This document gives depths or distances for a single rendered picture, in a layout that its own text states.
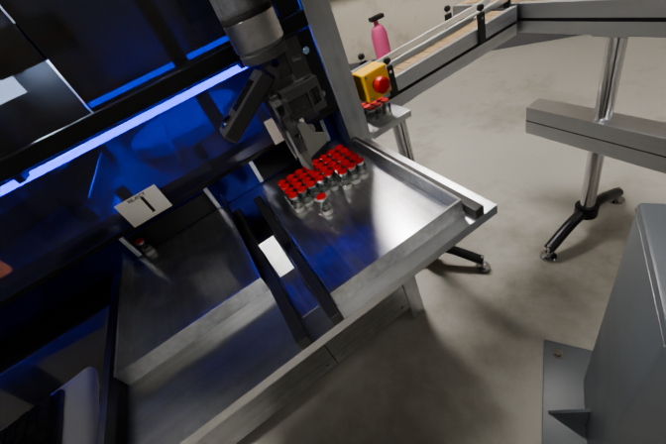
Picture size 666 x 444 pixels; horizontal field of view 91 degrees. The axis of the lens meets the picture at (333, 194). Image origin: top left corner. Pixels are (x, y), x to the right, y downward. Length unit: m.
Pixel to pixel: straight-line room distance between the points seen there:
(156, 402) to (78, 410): 0.27
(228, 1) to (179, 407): 0.55
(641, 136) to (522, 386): 0.87
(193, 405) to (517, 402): 1.05
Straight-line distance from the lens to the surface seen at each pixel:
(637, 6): 1.21
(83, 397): 0.88
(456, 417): 1.36
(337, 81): 0.80
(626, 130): 1.38
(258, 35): 0.49
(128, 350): 0.72
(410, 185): 0.67
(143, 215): 0.78
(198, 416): 0.57
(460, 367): 1.41
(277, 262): 0.61
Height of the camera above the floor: 1.31
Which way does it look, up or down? 36 degrees down
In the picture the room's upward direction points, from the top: 24 degrees counter-clockwise
